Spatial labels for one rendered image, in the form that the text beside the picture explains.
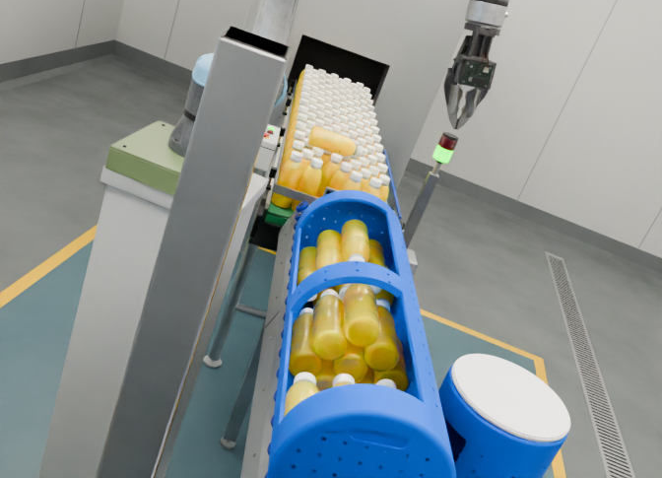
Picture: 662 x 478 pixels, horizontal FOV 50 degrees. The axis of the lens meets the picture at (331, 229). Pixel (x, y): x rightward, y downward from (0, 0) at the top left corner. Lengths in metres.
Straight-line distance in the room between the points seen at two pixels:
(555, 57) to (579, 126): 0.63
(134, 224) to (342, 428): 0.85
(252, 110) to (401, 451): 0.62
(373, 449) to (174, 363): 0.43
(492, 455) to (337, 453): 0.56
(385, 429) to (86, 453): 1.23
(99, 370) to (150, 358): 1.21
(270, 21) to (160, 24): 5.06
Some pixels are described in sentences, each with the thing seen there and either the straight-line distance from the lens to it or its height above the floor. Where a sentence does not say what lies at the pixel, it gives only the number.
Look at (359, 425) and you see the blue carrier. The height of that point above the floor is 1.20.
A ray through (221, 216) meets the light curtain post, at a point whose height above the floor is 1.55.
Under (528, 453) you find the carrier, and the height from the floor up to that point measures 1.00.
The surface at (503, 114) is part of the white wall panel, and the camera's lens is 6.31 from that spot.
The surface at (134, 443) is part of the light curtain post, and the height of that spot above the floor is 1.26.
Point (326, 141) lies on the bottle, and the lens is 2.45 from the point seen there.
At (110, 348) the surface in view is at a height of 0.68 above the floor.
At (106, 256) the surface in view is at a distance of 1.77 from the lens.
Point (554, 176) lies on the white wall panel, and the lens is 6.48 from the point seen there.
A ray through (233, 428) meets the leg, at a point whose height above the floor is 0.10.
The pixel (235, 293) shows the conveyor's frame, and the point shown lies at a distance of 2.86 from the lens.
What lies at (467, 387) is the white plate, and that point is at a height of 1.04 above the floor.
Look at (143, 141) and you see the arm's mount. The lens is 1.72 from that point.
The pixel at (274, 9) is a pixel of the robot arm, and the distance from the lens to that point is 1.72.
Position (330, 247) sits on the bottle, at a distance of 1.67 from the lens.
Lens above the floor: 1.82
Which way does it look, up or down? 23 degrees down
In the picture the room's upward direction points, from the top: 21 degrees clockwise
